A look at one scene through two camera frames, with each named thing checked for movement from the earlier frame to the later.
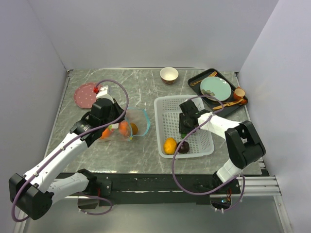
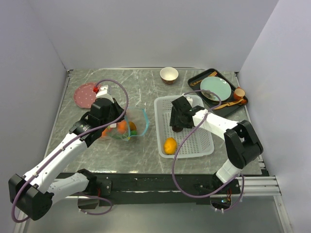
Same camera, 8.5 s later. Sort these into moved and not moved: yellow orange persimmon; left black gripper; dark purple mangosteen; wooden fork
Moved: dark purple mangosteen
Not moved: yellow orange persimmon; wooden fork; left black gripper
